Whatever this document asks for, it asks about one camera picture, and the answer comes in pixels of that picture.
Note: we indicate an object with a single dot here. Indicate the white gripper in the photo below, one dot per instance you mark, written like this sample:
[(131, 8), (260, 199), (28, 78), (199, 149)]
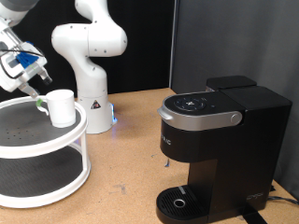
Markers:
[(11, 84)]

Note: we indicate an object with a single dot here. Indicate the white mug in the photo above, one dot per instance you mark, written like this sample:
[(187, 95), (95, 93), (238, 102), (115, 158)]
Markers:
[(62, 109)]

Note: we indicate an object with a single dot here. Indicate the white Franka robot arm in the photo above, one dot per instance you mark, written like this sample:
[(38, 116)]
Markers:
[(90, 40)]

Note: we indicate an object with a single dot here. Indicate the black Keurig brew head lid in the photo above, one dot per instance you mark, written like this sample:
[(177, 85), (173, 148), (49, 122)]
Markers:
[(202, 102)]

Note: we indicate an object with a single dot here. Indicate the black Keurig drip tray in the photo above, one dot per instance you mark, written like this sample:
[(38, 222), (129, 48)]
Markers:
[(193, 205)]

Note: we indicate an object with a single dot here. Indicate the black Keurig coffee machine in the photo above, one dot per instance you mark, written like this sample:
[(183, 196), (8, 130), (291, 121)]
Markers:
[(243, 149)]

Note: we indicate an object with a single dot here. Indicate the white two-tier turntable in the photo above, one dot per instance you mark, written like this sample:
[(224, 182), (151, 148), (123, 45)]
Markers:
[(31, 152)]

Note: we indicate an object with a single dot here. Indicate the small blue tape scrap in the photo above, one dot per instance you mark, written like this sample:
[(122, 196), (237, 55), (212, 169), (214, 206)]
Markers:
[(167, 162)]

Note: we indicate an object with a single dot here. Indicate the black tape strip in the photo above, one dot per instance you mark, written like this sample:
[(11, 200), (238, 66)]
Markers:
[(253, 216)]

